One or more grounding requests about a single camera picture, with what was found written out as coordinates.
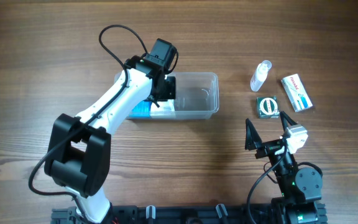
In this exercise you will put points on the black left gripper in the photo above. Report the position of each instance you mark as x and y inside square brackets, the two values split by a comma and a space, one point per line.
[170, 91]

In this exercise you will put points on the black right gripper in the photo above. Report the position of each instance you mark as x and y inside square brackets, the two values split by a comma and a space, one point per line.
[253, 139]

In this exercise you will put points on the green round-logo carton box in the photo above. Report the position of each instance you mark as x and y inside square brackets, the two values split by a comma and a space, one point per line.
[267, 107]

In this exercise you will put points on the white medicine carton box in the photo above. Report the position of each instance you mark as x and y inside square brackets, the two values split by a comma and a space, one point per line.
[166, 110]

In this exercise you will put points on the blue printed carton box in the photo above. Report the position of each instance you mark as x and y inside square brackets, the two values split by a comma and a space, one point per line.
[141, 110]

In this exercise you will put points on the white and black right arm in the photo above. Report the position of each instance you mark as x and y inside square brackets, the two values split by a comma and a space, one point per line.
[300, 183]

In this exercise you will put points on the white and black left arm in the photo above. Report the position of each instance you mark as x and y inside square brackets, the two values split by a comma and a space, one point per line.
[79, 150]

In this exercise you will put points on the clear plastic container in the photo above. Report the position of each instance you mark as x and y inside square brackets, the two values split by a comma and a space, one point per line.
[196, 94]

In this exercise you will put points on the white red toothpaste box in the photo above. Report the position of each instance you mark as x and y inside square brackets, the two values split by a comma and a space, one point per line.
[296, 93]

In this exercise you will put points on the white spray bottle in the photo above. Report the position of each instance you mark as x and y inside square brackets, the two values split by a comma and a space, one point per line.
[260, 75]

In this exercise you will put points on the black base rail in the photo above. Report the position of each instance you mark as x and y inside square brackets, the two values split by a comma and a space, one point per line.
[262, 213]

